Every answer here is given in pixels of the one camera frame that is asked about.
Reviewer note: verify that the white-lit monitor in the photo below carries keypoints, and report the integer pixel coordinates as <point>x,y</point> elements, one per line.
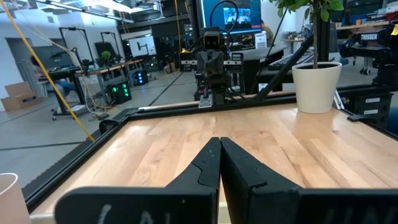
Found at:
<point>146,46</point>

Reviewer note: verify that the white plant pot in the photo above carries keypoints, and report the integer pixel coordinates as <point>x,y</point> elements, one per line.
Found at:
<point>315,90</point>

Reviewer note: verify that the black Trossen robot arm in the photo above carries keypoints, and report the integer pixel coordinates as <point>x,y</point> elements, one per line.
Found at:
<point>370,46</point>

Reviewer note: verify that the black computer with blue light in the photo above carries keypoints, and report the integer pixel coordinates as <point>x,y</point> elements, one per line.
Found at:
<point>142,77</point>

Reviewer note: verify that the black computer with green lights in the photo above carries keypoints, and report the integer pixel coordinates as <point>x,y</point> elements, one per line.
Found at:
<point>119,93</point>

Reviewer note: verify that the beige cup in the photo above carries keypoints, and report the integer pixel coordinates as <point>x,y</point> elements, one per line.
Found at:
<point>11,202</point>

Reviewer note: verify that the green leafy plant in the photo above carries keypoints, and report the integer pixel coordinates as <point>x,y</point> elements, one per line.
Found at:
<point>331,5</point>

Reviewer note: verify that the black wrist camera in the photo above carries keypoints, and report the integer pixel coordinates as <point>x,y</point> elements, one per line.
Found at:
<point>212,40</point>

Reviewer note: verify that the large blue-lit monitor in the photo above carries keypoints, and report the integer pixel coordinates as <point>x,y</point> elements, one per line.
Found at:
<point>252,9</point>

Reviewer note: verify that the white paper sign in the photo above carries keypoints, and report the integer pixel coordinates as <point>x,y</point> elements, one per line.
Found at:
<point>260,40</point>

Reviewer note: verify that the black control box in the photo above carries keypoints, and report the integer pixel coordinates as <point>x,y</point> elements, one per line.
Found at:
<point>367,105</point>

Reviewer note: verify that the person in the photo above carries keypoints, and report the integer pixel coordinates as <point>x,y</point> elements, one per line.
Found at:
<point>62,87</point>
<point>267,32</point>

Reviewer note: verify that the cardboard box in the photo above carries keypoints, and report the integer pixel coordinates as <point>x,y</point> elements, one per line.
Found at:
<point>18,99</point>

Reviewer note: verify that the black aluminium table frame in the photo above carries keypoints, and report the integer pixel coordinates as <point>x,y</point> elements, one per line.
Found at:
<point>62,171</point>

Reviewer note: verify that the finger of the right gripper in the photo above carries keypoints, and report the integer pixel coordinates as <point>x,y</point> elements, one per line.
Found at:
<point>205,63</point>
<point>221,63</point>

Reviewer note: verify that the black camera stand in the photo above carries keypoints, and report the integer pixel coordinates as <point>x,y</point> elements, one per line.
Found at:
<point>60,40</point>
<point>107,46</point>

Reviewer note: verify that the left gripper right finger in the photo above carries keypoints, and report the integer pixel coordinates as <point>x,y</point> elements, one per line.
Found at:
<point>273,205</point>

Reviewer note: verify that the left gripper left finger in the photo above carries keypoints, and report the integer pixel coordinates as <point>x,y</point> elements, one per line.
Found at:
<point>174,205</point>

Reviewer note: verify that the wooden desk with black legs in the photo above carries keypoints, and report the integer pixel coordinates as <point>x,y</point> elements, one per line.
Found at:
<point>109,67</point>

